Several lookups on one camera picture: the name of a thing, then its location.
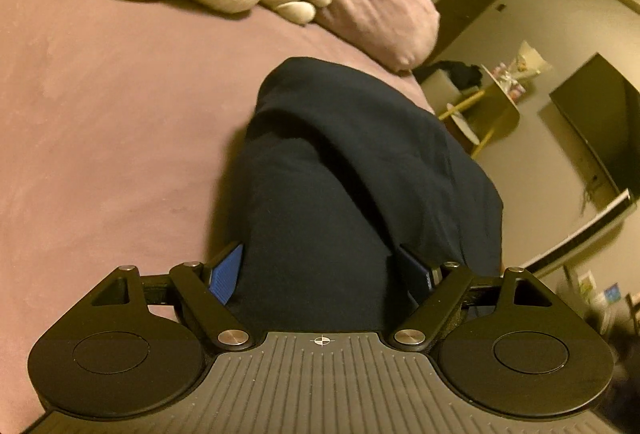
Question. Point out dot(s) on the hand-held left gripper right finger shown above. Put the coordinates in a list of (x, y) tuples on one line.
[(416, 268)]

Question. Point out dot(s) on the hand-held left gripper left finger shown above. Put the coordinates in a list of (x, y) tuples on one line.
[(227, 274)]

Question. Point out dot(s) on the navy blue garment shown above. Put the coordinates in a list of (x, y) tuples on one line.
[(350, 163)]

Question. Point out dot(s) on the side table with yellow legs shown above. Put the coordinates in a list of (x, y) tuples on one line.
[(500, 113)]

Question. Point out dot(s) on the white cylindrical stool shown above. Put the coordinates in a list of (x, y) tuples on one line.
[(440, 86)]

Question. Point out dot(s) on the black clothing pile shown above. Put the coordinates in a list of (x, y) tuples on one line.
[(465, 73)]

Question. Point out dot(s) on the bed with pink sheet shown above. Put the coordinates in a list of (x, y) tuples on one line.
[(100, 113)]

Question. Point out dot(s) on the cream wrapped flower bouquet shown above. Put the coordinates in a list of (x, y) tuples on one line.
[(527, 58)]

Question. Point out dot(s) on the pink pillow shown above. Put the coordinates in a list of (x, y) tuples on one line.
[(370, 8)]

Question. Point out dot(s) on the wall-mounted black television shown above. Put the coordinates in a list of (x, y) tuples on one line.
[(605, 123)]

